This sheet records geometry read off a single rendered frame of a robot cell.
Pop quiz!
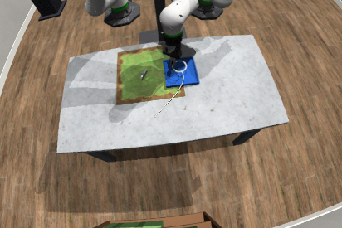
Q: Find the green grassy ground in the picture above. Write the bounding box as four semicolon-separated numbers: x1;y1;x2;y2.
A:
116;46;185;105

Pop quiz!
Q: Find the blue tray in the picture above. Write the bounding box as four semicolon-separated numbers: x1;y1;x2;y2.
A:
163;56;199;88

